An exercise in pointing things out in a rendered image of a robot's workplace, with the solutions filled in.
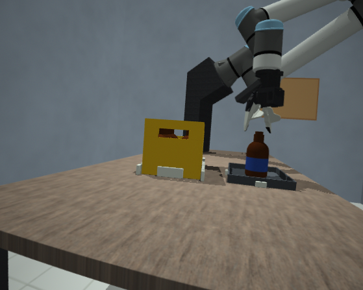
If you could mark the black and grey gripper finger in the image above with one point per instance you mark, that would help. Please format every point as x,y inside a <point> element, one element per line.
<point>270,117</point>
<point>252,111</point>

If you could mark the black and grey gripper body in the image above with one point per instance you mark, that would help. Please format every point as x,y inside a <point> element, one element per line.
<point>269,88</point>

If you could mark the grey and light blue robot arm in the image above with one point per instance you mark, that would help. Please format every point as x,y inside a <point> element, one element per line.
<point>265,41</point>

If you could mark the yellow bottle crate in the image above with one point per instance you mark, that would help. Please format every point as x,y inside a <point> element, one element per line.
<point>173,152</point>

